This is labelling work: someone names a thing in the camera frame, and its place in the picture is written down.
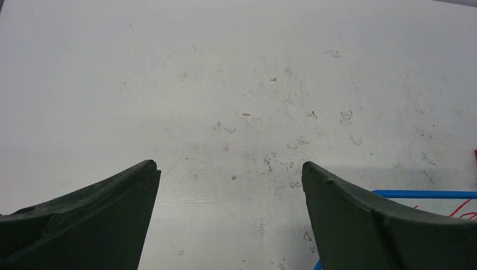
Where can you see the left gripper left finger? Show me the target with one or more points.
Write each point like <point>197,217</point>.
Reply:
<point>101,226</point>

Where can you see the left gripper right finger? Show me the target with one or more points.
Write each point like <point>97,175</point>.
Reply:
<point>357,229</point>

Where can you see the blue framed whiteboard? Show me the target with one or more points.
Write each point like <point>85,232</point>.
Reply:
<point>447,203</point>

